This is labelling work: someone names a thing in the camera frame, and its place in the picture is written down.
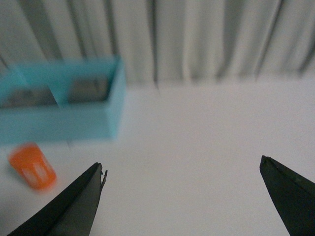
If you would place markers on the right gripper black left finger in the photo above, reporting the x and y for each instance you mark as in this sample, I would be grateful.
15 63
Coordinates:
72 212

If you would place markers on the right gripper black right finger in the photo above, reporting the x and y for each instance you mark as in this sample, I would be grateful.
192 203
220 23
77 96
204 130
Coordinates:
292 195

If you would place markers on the orange cylinder part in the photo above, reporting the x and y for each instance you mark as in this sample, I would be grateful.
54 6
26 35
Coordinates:
31 164

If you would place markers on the gray block with round hole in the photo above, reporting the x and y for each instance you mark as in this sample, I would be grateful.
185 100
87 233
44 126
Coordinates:
29 97

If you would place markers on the gray block with square hole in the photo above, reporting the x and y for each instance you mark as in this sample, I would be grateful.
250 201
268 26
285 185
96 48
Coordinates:
91 89

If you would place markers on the light blue plastic box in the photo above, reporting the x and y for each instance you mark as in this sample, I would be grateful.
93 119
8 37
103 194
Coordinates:
63 121

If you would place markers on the pale gray curtain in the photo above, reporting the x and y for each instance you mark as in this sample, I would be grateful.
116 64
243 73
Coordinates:
164 40

